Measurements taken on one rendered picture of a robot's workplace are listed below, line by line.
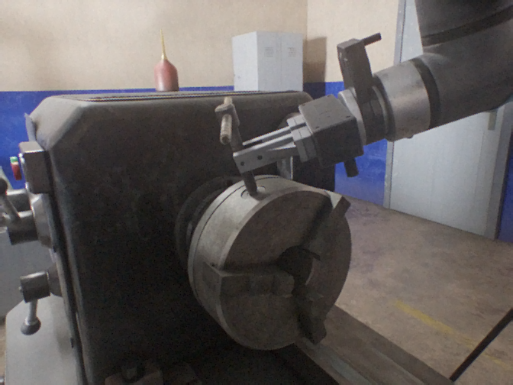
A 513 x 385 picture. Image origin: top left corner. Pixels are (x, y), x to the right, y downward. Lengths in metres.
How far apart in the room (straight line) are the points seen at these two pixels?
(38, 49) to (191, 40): 1.39
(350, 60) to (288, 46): 3.82
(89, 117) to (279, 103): 0.34
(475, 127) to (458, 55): 3.21
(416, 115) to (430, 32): 0.09
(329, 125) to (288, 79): 3.82
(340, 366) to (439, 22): 0.58
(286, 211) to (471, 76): 0.26
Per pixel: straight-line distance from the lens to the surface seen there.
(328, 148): 0.44
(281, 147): 0.47
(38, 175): 0.64
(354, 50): 0.46
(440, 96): 0.49
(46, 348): 0.99
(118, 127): 0.61
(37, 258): 2.74
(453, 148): 3.80
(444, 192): 3.91
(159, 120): 0.63
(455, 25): 0.49
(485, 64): 0.50
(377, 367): 0.81
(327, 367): 0.79
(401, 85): 0.48
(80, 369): 0.78
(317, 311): 0.56
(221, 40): 4.43
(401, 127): 0.48
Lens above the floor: 1.35
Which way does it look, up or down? 16 degrees down
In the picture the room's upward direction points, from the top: 2 degrees counter-clockwise
